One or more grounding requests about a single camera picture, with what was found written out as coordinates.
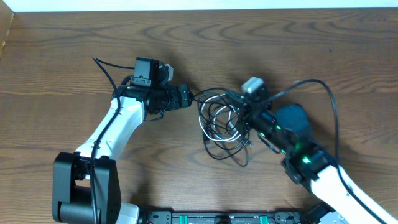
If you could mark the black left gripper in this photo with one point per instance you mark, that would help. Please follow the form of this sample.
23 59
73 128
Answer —
182 97

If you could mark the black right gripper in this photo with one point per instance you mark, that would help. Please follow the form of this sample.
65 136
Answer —
241 109

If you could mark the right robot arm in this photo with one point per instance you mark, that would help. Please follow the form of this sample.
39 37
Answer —
306 162

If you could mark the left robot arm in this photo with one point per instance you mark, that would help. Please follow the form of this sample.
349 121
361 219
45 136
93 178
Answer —
85 183

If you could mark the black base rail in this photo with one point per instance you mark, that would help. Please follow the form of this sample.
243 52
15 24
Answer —
168 217

